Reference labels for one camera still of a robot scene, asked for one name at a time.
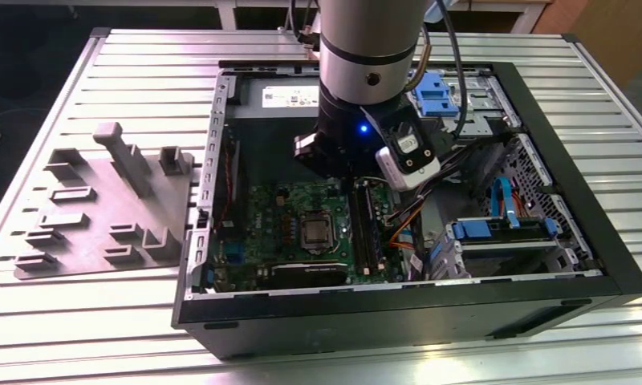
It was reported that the black graphics card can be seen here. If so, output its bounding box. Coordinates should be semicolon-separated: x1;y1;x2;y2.
256;259;349;290

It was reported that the silver CPU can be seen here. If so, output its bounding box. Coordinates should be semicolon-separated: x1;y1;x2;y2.
300;219;332;246

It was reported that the black open PC case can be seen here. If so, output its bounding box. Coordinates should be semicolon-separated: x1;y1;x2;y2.
169;59;642;362

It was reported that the silver drive cage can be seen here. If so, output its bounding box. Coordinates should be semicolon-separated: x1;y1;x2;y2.
406;71;520;161

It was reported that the silver disk bay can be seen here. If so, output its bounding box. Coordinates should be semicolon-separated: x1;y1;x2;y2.
427;216;585;282

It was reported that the hard disk in blue carrier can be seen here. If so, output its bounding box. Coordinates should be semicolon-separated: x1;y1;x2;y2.
446;216;560;245

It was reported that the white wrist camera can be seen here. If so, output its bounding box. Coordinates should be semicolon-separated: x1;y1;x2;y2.
360;104;442;192

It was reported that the black camera cable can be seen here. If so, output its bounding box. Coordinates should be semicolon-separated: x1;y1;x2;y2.
430;0;472;140

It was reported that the black cable bundle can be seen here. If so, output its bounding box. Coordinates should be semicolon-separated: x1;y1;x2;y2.
412;134;515;201

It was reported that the metal CPU socket cover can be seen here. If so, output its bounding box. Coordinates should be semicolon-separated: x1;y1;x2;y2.
297;207;337;253

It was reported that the blue SATA wire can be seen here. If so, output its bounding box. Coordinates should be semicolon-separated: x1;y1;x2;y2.
490;178;520;229

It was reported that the grey power supply unit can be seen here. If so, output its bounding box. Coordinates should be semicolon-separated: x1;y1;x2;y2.
224;75;323;188

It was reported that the blue drive latch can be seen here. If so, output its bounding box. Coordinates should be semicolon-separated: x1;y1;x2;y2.
412;71;456;117

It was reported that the brown wooden cabinet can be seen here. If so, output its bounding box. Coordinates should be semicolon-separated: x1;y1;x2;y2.
531;0;642;87

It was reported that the green motherboard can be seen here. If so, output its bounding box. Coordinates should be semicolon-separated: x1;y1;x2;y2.
208;176;407;288

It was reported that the grey parts rack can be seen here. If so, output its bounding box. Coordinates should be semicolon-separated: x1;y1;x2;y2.
13;122;197;280

